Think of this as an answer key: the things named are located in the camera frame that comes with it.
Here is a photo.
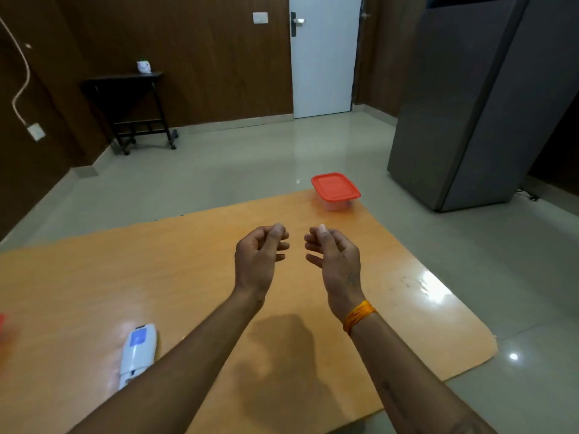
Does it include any person's left hand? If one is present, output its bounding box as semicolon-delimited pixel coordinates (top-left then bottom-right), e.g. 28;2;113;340
233;223;290;304

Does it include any person's right hand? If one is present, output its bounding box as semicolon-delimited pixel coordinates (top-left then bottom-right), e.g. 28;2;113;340
304;224;365;321

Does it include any person's right forearm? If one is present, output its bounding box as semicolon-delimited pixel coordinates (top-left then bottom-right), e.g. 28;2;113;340
329;307;498;434

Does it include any person's left forearm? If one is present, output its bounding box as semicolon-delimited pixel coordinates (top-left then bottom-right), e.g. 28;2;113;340
67;288;267;434

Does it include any red container lid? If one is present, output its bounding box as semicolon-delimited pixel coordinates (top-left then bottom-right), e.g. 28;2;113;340
311;172;362;202

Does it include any orange thread wristband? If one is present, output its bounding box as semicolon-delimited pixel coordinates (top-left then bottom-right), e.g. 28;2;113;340
342;300;377;336

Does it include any white door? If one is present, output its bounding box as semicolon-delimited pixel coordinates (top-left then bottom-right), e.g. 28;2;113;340
289;0;364;120

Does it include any white remote control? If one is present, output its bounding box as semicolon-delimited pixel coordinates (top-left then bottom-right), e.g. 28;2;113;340
118;323;158;390

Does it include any grey refrigerator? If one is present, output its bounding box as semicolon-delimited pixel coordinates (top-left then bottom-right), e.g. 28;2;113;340
387;0;579;213

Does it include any black side table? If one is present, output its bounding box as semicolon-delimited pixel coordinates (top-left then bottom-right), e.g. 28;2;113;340
80;71;179;156

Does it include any white wall cable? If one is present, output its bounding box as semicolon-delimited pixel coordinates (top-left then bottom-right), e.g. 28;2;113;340
0;15;32;128

